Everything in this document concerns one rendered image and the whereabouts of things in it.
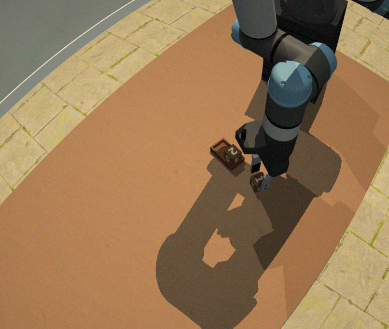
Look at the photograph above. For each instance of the brown wooden tray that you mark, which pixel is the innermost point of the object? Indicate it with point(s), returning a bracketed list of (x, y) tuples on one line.
[(218, 150)]

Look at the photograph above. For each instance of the brown calendar cube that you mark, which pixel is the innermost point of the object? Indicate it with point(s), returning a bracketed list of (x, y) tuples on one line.
[(232, 154), (256, 180)]

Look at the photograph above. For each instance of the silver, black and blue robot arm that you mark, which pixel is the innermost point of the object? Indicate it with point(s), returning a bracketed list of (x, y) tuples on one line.
[(300, 70)]

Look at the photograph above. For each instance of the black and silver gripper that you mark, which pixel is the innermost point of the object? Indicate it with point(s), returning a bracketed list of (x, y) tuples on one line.
[(269, 144)]

